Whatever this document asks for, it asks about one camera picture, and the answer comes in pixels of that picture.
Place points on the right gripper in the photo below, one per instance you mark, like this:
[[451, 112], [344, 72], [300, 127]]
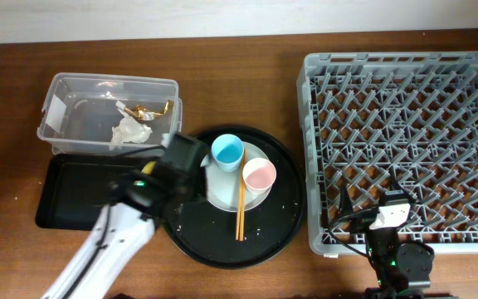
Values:
[[361, 223]]

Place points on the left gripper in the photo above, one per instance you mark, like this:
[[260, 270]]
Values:
[[204, 182]]

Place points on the white tissue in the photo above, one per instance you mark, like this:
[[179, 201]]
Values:
[[129, 131]]

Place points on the blue cup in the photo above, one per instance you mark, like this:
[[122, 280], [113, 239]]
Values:
[[227, 151]]

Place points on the gold foil wrapper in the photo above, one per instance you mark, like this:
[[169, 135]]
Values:
[[143, 113]]

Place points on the pink cup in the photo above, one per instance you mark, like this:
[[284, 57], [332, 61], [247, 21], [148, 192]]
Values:
[[259, 175]]

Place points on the yellow bowl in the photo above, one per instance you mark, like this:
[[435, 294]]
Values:
[[148, 168]]

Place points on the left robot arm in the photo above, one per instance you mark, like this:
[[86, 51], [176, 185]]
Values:
[[118, 234]]

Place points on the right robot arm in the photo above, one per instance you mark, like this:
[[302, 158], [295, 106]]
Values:
[[402, 269]]

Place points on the grey dishwasher rack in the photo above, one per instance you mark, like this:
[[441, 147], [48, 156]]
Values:
[[367, 116]]

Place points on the round black tray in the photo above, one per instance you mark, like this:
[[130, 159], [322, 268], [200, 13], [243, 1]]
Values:
[[207, 234]]

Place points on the black rectangular tray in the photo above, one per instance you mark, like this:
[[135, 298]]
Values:
[[78, 186]]

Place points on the clear plastic bin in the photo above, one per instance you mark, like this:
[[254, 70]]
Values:
[[91, 112]]

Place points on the white label on bin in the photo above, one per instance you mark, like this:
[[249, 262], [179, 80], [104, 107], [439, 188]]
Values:
[[55, 113]]

